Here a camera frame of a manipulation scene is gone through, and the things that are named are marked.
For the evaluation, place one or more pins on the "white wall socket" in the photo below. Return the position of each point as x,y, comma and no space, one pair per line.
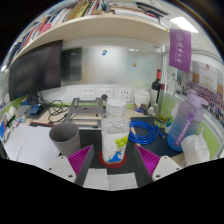
106,93
125,94
88,93

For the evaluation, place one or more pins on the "dark wine bottle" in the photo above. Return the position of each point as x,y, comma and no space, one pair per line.
156,88

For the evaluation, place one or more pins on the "grey metal laptop stand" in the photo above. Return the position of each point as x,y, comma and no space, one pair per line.
85,111

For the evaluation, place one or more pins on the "large group photo poster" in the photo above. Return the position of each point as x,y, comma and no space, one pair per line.
208,93

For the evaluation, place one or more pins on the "crumpled white tissue pile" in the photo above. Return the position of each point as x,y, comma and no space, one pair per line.
195,148

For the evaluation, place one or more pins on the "clear printed-label water bottle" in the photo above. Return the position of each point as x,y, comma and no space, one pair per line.
115,133

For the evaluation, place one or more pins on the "grey ribbed cup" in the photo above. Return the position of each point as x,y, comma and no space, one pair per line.
65,140

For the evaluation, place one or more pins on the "white lidded jar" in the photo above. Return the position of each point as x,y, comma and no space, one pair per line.
141,99

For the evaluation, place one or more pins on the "white paper napkin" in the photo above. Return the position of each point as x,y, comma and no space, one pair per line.
110,180

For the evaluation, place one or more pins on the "black red-edged desk mat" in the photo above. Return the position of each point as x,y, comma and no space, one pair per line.
90,137

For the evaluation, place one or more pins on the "black computer monitor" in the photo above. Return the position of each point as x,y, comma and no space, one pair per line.
35,70

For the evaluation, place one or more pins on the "small blue device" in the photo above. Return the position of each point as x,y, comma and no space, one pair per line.
36,109

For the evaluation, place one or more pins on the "purple hanging pennant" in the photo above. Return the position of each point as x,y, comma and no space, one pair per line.
180,50

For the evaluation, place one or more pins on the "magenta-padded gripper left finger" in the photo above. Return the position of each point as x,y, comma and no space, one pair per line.
61,167

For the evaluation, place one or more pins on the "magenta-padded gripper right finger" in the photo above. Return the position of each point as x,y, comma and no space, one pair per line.
163,166

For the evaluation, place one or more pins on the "white paper sheets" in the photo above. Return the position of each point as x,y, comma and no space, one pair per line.
30,146

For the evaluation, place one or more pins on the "dark navy desk mat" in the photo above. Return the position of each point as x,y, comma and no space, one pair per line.
160,146

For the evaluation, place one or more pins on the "large purple water jug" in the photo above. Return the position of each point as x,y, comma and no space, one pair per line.
186,123

